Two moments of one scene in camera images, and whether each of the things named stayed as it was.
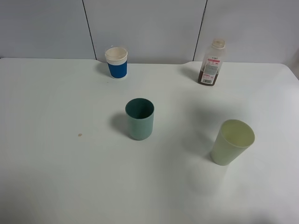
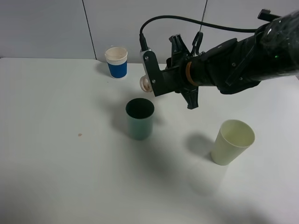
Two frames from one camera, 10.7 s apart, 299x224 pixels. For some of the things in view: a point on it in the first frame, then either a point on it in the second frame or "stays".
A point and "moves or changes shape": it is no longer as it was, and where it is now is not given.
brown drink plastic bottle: [211, 63] moves or changes shape
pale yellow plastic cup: [234, 138] stays
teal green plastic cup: [140, 112] stays
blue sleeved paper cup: [117, 59] stays
